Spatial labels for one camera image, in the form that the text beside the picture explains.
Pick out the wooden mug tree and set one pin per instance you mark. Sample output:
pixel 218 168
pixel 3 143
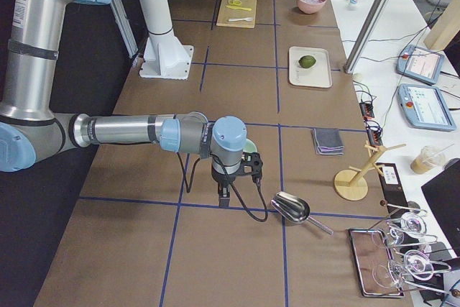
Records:
pixel 350 183

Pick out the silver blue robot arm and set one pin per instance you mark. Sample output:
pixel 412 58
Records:
pixel 30 132

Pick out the aluminium frame post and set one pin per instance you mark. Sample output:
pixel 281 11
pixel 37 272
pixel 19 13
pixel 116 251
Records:
pixel 364 35

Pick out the white plastic spoon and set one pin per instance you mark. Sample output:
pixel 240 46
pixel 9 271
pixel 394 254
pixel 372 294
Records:
pixel 245 19

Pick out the mint green bowl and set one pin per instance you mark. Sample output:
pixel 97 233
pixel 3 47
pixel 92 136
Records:
pixel 250 146

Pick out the grey folded cloth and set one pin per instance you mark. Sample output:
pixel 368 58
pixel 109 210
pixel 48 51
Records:
pixel 327 141

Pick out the wooden cutting board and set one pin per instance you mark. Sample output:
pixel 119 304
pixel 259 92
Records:
pixel 224 14

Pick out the black camera mount wrist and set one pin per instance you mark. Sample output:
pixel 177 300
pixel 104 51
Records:
pixel 252 165

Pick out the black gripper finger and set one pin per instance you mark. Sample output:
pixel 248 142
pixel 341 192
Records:
pixel 223 201

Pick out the steel mirror tray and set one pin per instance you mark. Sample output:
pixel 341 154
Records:
pixel 371 258

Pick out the iced coffee plastic cup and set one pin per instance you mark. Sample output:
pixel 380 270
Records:
pixel 429 158

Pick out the upper teach pendant tablet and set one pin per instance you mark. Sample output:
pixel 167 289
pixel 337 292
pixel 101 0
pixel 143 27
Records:
pixel 420 64

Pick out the teach pendant tablet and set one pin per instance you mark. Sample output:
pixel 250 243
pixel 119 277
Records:
pixel 425 108
pixel 420 64

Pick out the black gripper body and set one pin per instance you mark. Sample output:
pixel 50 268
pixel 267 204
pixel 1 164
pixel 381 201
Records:
pixel 220 178

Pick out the lower teach pendant tablet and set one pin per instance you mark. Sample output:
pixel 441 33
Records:
pixel 425 108

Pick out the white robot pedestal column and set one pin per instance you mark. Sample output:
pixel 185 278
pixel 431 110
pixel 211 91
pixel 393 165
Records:
pixel 164 55

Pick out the steel scoop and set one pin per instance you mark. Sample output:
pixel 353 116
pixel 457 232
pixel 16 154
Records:
pixel 296 210

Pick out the glass rack with wine glasses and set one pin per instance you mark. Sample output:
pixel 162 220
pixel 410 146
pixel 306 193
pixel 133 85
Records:
pixel 411 268

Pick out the green lime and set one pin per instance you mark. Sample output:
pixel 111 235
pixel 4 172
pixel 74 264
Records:
pixel 307 61

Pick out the beige tray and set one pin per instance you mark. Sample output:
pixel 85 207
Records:
pixel 319 76

